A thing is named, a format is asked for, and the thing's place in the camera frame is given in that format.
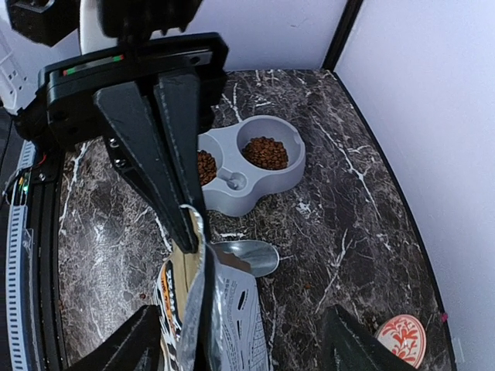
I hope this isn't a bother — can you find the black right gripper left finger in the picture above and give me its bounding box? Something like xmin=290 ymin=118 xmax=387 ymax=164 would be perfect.
xmin=69 ymin=305 xmax=161 ymax=371

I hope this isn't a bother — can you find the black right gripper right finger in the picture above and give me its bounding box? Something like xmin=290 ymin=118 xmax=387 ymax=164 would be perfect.
xmin=320 ymin=305 xmax=414 ymax=371

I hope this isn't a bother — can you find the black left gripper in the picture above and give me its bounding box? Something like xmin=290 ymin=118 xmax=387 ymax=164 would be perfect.
xmin=15 ymin=32 xmax=229 ymax=254

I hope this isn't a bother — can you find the brown pet food bag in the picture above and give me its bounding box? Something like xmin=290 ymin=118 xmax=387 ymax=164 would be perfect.
xmin=152 ymin=204 xmax=270 ymax=370

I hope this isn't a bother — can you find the translucent double pet bowl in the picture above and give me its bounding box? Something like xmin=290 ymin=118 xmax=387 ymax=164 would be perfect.
xmin=198 ymin=115 xmax=306 ymax=217

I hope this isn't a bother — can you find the silver metal scoop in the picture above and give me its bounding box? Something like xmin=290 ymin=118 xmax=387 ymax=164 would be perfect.
xmin=212 ymin=240 xmax=280 ymax=278

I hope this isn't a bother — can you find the brown pet food kibble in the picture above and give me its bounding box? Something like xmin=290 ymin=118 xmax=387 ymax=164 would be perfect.
xmin=197 ymin=136 xmax=289 ymax=186

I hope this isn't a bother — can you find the red patterned bowl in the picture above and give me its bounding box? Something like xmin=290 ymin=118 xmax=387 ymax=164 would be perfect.
xmin=375 ymin=314 xmax=427 ymax=369

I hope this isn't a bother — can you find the white cable duct strip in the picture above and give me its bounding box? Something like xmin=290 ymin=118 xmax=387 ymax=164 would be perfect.
xmin=5 ymin=141 xmax=38 ymax=370

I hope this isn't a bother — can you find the black corner frame post left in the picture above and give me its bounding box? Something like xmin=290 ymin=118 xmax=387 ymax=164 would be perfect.
xmin=322 ymin=0 xmax=364 ymax=71

